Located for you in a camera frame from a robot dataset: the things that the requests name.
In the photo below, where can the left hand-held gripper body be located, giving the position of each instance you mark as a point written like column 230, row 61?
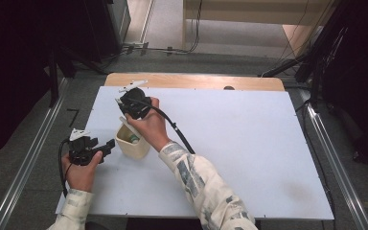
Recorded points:
column 81, row 152

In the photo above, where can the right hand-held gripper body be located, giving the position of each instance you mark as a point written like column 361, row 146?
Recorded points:
column 137, row 102

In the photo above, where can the white marker with beige ends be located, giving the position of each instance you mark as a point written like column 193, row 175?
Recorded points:
column 129, row 126

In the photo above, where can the grey-green pen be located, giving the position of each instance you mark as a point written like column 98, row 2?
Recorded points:
column 134, row 139

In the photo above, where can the cream pen holder cup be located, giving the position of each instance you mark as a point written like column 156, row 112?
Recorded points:
column 132, row 150

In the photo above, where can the person's left hand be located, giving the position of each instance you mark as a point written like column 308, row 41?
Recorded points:
column 81, row 175

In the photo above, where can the person's right hand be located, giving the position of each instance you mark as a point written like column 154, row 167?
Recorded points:
column 151, row 127

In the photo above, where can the black stand legs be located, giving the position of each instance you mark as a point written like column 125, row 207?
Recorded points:
column 56, row 70

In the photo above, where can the black cabinet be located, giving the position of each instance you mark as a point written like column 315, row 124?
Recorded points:
column 108, row 28

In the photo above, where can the dark curtain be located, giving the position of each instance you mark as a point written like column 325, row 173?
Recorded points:
column 367, row 80
column 9, row 73

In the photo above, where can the beige wooden bench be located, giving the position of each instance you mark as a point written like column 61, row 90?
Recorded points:
column 252, row 12

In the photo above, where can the black tripod stand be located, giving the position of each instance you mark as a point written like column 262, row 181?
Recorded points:
column 313, row 57

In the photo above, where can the metal floor rail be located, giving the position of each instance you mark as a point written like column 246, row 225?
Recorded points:
column 25, row 159
column 338, row 166

